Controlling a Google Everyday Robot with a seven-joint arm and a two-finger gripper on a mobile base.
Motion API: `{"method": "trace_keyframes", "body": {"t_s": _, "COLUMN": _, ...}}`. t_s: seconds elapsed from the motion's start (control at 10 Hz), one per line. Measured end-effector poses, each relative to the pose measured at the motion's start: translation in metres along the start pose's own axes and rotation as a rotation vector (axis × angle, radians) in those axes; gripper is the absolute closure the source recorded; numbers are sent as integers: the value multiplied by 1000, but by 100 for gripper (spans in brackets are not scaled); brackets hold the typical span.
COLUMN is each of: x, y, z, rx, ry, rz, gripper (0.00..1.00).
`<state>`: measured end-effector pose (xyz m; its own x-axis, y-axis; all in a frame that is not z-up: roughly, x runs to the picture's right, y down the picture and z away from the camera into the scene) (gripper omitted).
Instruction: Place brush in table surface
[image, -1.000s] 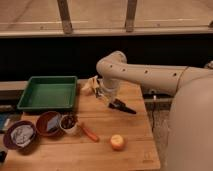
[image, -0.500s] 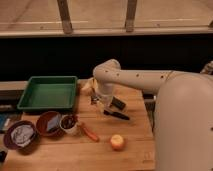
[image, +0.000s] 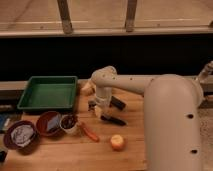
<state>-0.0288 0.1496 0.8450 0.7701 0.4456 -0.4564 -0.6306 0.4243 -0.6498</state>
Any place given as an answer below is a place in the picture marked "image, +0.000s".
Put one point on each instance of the black block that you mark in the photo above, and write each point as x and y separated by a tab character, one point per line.
117	103

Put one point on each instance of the yellow apple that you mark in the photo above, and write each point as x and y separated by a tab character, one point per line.
117	142

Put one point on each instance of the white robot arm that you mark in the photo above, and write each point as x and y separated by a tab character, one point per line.
170	108

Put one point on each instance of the red bowl with object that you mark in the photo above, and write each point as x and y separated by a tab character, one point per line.
48	123

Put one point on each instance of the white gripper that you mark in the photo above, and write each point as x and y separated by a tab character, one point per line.
101	103

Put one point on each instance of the banana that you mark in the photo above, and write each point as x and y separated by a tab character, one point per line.
89	88

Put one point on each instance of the green plastic tray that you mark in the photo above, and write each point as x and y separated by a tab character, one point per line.
49	93

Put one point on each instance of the maroon bowl with cloth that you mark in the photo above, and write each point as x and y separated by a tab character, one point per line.
19	135

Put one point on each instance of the white cup with dark contents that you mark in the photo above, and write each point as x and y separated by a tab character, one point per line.
68	123

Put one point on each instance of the orange carrot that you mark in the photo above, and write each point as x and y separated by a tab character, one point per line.
89	133

